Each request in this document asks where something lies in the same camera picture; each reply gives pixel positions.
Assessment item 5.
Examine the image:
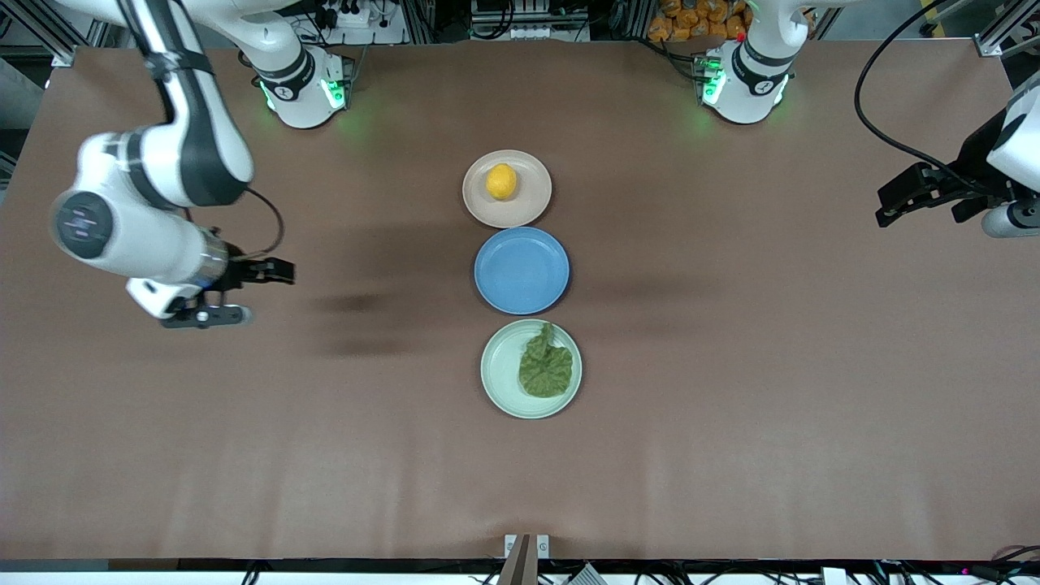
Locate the green lettuce leaf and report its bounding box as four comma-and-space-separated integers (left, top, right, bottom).
518, 323, 574, 399

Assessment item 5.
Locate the mint green plate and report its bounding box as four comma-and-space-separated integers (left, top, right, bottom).
480, 318, 583, 420

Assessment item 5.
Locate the blue plate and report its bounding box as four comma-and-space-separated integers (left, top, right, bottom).
474, 227, 570, 316

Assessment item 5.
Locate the beige plate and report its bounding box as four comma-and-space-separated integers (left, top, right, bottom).
462, 149, 553, 229

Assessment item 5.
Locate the white power strip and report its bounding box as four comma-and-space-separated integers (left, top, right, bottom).
313, 0, 407, 46

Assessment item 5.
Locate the bag of orange items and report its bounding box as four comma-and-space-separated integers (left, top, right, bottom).
648, 0, 752, 43

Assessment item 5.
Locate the grey equipment rack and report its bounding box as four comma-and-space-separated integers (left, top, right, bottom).
470, 0, 592, 41

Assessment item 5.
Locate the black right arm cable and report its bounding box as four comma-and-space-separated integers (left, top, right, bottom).
242, 187, 286, 259

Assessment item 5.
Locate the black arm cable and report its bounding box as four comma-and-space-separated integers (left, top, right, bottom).
242, 187, 286, 259
853, 0, 976, 176

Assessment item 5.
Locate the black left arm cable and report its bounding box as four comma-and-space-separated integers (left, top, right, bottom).
853, 0, 976, 176

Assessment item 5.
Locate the aluminium frame post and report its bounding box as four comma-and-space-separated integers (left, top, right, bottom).
0, 0, 78, 67
973, 0, 1040, 58

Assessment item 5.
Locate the front camera mount bracket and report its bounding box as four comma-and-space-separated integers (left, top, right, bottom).
497, 533, 550, 585

